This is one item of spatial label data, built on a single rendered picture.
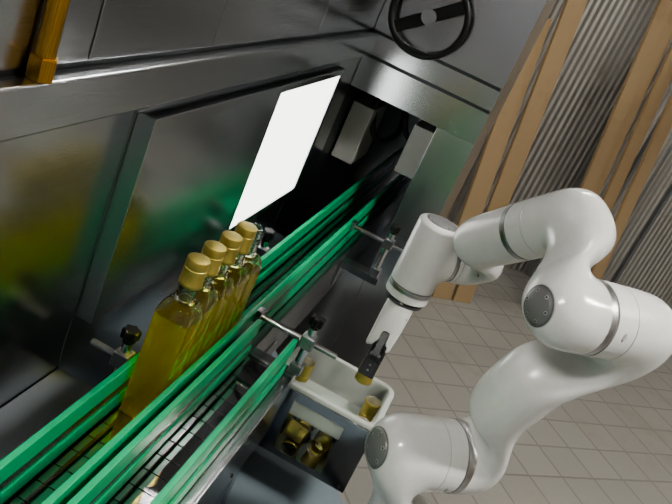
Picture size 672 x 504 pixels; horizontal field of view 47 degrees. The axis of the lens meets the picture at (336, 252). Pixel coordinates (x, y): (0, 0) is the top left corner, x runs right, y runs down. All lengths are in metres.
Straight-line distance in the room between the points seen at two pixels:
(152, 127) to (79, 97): 0.19
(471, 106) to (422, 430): 1.10
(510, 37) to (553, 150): 3.46
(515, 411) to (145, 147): 0.62
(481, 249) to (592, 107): 4.35
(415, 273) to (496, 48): 0.86
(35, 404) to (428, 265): 0.67
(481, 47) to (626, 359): 1.20
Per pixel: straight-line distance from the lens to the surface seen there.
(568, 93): 5.38
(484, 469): 1.28
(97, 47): 0.95
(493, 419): 1.15
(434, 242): 1.36
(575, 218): 1.09
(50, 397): 1.24
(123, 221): 1.14
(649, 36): 5.09
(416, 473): 1.22
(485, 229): 1.22
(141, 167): 1.11
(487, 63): 2.10
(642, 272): 6.70
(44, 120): 0.88
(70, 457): 1.16
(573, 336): 0.98
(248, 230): 1.25
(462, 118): 2.12
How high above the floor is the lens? 1.84
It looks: 23 degrees down
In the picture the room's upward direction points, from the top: 24 degrees clockwise
